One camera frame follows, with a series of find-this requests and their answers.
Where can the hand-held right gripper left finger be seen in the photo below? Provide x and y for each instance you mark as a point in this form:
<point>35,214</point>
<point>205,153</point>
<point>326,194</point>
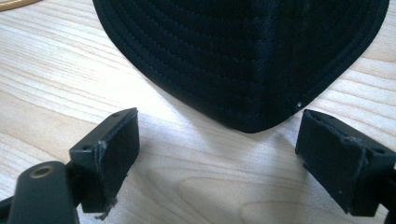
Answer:
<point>106,161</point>

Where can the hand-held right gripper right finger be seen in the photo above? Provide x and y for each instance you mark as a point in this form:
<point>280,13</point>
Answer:
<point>339,161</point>

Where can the black bucket hat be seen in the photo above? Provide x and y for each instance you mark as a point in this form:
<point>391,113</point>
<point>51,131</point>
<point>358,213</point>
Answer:
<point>236,59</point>

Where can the tan curved object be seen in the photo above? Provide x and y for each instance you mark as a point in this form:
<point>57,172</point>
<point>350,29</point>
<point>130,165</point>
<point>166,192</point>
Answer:
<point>14,3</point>

